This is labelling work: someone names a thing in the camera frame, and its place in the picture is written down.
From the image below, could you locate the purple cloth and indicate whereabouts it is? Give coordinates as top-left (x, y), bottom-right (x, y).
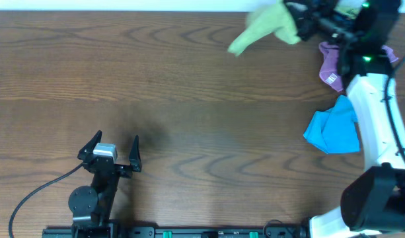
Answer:
top-left (320, 47), bottom-right (396, 110)

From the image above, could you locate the blue cloth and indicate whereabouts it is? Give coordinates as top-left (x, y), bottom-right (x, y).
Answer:
top-left (303, 95), bottom-right (360, 154)

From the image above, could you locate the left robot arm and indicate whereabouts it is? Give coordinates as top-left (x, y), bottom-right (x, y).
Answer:
top-left (68, 130), bottom-right (142, 237)

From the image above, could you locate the light green cloth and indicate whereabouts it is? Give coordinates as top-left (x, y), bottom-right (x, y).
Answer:
top-left (227, 1), bottom-right (301, 56)

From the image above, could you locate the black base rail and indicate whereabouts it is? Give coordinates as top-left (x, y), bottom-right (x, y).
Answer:
top-left (42, 225), bottom-right (310, 238)

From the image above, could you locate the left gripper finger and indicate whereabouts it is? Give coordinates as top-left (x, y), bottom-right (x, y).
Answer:
top-left (128, 136), bottom-right (141, 165)
top-left (78, 130), bottom-right (102, 155)

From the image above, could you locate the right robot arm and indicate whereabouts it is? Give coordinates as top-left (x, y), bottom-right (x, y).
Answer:
top-left (285, 0), bottom-right (405, 237)

